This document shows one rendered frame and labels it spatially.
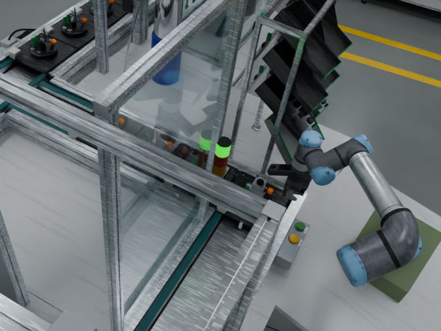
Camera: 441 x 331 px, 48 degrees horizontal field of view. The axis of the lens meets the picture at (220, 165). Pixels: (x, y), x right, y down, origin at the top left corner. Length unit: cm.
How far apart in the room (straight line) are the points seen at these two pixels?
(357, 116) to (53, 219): 280
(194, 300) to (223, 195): 114
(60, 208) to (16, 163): 32
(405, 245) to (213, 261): 80
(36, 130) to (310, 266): 133
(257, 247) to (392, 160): 331
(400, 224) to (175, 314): 84
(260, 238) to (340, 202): 164
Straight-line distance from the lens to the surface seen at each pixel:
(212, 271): 193
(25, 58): 273
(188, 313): 184
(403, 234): 144
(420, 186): 391
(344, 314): 204
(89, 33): 288
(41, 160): 234
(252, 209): 75
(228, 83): 148
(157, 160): 79
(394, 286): 209
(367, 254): 143
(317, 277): 208
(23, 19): 484
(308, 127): 204
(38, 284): 198
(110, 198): 107
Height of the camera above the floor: 257
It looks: 47 degrees down
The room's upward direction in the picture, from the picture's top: 11 degrees clockwise
